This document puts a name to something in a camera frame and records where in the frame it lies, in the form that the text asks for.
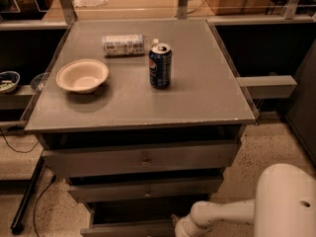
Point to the grey top drawer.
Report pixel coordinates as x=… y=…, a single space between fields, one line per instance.
x=89 y=162

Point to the grey middle drawer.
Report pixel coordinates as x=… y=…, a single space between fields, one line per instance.
x=145 y=189

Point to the grey drawer cabinet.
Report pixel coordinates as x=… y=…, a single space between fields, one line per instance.
x=202 y=104

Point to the white paper bowl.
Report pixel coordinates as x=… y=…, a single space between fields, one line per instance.
x=82 y=76

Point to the grey bottom drawer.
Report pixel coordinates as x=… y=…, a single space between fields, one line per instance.
x=143 y=217

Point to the blue pepsi can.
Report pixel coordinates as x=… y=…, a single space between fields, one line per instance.
x=160 y=61

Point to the dark round dish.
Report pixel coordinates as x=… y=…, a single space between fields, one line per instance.
x=38 y=83

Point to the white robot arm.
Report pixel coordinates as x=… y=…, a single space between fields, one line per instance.
x=284 y=206

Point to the small blue patterned bowl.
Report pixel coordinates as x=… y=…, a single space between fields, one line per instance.
x=9 y=81

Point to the grey side shelf beam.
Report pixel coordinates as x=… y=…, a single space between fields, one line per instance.
x=268 y=87

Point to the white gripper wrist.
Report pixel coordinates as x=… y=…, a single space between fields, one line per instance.
x=183 y=228

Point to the grey drawer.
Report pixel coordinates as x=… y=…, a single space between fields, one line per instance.
x=145 y=189
x=89 y=162
x=143 y=217

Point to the black metal floor bar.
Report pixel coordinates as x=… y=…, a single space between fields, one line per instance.
x=17 y=226

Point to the clear plastic water bottle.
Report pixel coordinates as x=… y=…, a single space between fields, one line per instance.
x=126 y=45

